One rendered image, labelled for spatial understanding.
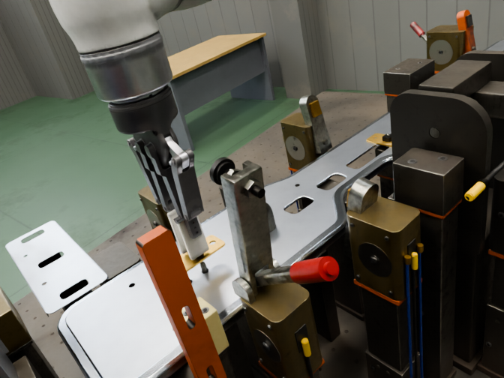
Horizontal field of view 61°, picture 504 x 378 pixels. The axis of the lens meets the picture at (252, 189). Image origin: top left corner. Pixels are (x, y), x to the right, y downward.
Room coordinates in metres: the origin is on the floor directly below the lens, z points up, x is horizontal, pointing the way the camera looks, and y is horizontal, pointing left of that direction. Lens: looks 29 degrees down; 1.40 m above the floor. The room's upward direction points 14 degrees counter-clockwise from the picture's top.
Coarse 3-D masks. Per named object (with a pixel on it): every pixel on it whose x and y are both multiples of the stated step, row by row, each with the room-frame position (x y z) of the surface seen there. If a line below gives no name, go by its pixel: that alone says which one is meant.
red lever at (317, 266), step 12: (300, 264) 0.31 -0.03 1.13; (312, 264) 0.29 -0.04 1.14; (324, 264) 0.29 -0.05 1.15; (336, 264) 0.29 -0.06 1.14; (264, 276) 0.36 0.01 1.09; (276, 276) 0.34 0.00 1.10; (288, 276) 0.32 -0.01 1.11; (300, 276) 0.30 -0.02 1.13; (312, 276) 0.29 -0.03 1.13; (324, 276) 0.28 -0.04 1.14; (336, 276) 0.28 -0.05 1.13
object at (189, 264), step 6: (210, 240) 0.52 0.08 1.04; (216, 240) 0.52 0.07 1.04; (222, 240) 0.51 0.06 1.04; (210, 246) 0.51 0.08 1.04; (216, 246) 0.50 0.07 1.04; (222, 246) 0.50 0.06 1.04; (210, 252) 0.49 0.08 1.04; (186, 258) 0.49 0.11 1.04; (198, 258) 0.49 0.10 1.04; (204, 258) 0.48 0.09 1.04; (186, 264) 0.48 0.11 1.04; (192, 264) 0.48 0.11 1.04; (186, 270) 0.47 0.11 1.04
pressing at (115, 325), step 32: (384, 128) 0.82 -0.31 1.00; (320, 160) 0.75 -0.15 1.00; (352, 160) 0.72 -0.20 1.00; (384, 160) 0.69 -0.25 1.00; (288, 192) 0.66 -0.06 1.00; (320, 192) 0.64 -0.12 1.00; (224, 224) 0.61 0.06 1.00; (288, 224) 0.57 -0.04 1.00; (320, 224) 0.54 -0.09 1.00; (224, 256) 0.52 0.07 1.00; (288, 256) 0.49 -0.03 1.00; (128, 288) 0.51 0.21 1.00; (224, 288) 0.45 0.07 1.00; (64, 320) 0.47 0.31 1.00; (96, 320) 0.45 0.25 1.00; (128, 320) 0.44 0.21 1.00; (160, 320) 0.42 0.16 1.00; (224, 320) 0.39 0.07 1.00; (96, 352) 0.39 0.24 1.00; (128, 352) 0.38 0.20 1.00; (160, 352) 0.37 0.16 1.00
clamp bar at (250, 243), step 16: (224, 160) 0.39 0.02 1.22; (224, 176) 0.36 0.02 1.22; (240, 176) 0.36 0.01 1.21; (256, 176) 0.36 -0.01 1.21; (224, 192) 0.37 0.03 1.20; (240, 192) 0.35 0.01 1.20; (256, 192) 0.35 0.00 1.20; (240, 208) 0.35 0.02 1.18; (256, 208) 0.37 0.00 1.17; (240, 224) 0.36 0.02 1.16; (256, 224) 0.37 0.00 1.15; (240, 240) 0.36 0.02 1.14; (256, 240) 0.37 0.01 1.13; (240, 256) 0.37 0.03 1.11; (256, 256) 0.37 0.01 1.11; (240, 272) 0.38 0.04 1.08; (256, 288) 0.37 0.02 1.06
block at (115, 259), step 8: (112, 248) 0.65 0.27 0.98; (120, 248) 0.65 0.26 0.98; (128, 248) 0.64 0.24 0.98; (96, 256) 0.64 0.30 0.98; (104, 256) 0.63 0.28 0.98; (112, 256) 0.63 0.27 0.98; (120, 256) 0.62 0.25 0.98; (128, 256) 0.62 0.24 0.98; (136, 256) 0.61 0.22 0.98; (104, 264) 0.61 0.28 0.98; (112, 264) 0.60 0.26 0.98; (120, 264) 0.60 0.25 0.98; (128, 264) 0.59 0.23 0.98; (112, 272) 0.58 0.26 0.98; (120, 272) 0.58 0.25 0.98; (104, 280) 0.57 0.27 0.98
